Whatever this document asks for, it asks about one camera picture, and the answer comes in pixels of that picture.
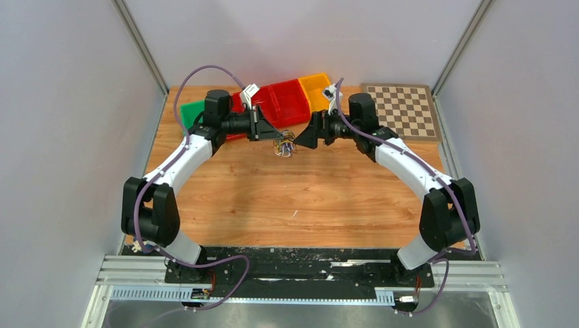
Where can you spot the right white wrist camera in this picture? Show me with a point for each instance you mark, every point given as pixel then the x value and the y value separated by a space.
pixel 333 95

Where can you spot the left red plastic bin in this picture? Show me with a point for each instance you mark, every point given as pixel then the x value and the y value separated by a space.
pixel 237 102

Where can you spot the yellow plastic bin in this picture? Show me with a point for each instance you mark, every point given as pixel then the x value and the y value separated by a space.
pixel 313 87

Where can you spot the red plastic bin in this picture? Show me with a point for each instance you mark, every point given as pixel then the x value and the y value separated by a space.
pixel 292 104
pixel 264 98
pixel 237 102

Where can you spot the wooden chessboard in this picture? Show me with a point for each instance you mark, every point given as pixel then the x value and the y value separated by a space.
pixel 407 109

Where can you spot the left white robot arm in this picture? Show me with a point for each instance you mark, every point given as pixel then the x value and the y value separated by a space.
pixel 149 208

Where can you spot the middle red plastic bin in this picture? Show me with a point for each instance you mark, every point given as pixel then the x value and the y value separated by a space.
pixel 264 98

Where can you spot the right red plastic bin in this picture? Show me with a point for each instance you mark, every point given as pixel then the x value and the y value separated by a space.
pixel 292 104

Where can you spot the green plastic bin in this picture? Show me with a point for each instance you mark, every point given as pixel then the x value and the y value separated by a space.
pixel 191 115

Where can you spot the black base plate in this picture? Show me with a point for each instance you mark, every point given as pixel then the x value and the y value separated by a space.
pixel 301 273

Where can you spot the white blue toy car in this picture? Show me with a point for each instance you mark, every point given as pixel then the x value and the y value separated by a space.
pixel 138 247

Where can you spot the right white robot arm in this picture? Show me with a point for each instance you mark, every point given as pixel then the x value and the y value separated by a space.
pixel 449 211

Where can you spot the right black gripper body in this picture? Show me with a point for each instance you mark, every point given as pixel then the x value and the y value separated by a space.
pixel 332 125

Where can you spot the aluminium frame rail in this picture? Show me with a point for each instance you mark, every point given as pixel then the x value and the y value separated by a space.
pixel 141 278

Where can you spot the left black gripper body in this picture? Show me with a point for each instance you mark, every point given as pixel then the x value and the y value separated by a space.
pixel 252 123

